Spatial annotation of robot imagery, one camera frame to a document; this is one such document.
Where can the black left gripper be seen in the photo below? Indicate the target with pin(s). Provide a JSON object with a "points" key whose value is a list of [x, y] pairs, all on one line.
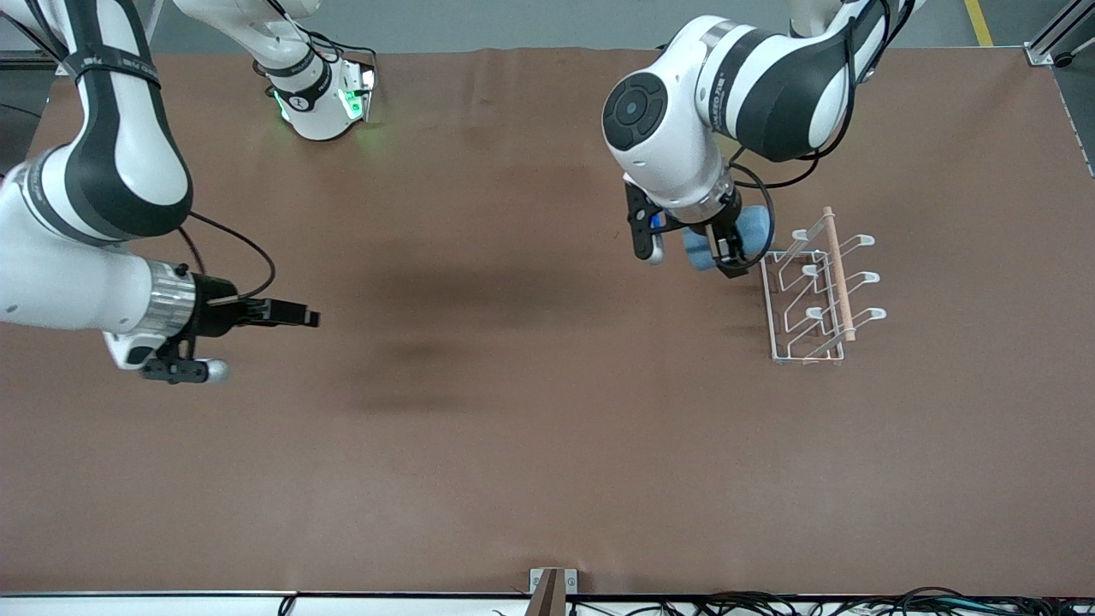
{"points": [[721, 228]]}

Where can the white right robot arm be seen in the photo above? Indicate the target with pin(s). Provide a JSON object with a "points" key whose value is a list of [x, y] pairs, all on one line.
{"points": [[111, 171]]}

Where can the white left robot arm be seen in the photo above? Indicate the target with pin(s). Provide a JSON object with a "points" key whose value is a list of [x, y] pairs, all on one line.
{"points": [[667, 145]]}

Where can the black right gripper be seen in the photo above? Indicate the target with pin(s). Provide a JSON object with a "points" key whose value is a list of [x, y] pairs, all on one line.
{"points": [[216, 306]]}

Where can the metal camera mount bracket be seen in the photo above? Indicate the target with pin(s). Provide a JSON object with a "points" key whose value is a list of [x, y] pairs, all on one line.
{"points": [[553, 586]]}

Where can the blue plastic cup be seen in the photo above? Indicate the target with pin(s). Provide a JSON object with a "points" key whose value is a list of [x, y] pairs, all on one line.
{"points": [[757, 229]]}

